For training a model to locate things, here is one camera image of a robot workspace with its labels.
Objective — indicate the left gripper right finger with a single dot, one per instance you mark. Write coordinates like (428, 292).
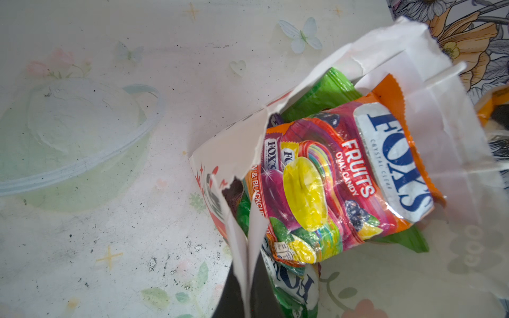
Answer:
(263, 301)

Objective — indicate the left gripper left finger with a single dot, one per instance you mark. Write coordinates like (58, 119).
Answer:
(231, 303)

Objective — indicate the Fox's spring tea candy bag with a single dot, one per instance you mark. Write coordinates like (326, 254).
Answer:
(297, 294)

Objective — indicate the Fox's red fruit candy bag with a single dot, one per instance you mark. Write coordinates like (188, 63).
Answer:
(342, 175)

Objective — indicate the white paper bag red flower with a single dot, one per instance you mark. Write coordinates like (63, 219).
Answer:
(465, 274)

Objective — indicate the green Lays chips bag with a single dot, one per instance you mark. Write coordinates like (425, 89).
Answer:
(322, 95)

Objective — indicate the small clear nut packet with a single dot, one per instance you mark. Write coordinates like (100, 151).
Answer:
(492, 111)

